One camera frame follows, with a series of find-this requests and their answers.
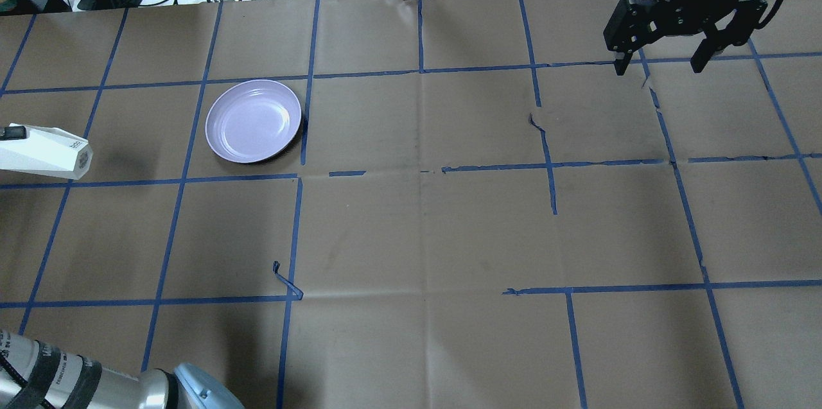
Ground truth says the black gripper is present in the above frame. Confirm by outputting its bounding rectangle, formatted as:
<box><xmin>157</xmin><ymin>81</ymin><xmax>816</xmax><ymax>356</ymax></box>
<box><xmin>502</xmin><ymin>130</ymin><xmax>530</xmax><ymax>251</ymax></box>
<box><xmin>604</xmin><ymin>0</ymin><xmax>769</xmax><ymax>76</ymax></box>

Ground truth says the white faceted cup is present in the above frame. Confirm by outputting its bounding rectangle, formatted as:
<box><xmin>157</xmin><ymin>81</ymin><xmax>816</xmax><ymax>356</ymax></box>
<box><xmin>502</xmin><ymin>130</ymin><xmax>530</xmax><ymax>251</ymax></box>
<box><xmin>1</xmin><ymin>123</ymin><xmax>94</xmax><ymax>180</ymax></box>

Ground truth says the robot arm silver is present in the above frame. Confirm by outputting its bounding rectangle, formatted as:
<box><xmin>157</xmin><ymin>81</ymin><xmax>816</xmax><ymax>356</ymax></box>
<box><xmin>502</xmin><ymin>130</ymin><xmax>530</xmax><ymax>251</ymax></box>
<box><xmin>1</xmin><ymin>123</ymin><xmax>243</xmax><ymax>408</ymax></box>

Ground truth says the lavender plate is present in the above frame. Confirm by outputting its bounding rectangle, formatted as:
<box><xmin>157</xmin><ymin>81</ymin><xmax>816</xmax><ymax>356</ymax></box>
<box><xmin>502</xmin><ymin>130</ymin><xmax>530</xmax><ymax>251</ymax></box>
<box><xmin>204</xmin><ymin>80</ymin><xmax>303</xmax><ymax>164</ymax></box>

